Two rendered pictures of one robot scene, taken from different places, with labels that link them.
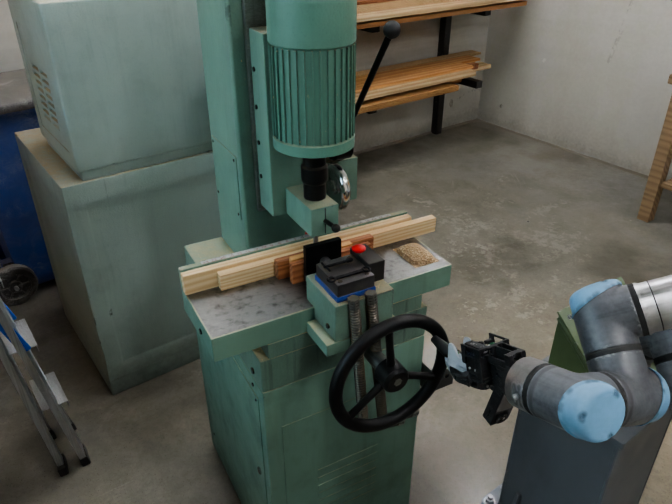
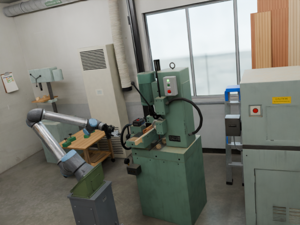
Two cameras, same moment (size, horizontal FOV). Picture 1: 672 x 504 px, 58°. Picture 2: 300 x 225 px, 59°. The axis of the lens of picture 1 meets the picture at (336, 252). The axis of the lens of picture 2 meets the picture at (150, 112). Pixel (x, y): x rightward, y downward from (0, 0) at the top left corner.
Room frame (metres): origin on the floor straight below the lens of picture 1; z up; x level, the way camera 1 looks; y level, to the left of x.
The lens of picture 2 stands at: (3.46, -1.17, 1.85)
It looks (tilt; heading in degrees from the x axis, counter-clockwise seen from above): 16 degrees down; 151
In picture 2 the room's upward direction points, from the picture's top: 8 degrees counter-clockwise
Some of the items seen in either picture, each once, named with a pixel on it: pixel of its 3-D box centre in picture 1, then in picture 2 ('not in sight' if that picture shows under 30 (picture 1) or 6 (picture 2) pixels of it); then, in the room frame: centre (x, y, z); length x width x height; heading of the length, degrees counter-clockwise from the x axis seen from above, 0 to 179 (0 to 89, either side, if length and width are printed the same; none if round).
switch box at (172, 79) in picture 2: not in sight; (170, 85); (1.60, 0.08, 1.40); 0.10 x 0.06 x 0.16; 28
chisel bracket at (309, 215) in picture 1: (312, 211); (154, 119); (1.27, 0.06, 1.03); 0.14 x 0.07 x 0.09; 28
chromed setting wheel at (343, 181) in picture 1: (336, 186); (158, 125); (1.42, 0.00, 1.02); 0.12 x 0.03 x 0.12; 28
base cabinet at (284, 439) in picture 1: (300, 398); (171, 179); (1.35, 0.11, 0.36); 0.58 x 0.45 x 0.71; 28
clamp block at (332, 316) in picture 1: (349, 299); (139, 127); (1.07, -0.03, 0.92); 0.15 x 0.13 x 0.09; 118
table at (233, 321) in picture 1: (330, 296); (147, 132); (1.14, 0.01, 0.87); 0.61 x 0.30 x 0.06; 118
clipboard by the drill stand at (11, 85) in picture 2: not in sight; (9, 81); (-1.63, -1.02, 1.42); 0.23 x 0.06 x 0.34; 126
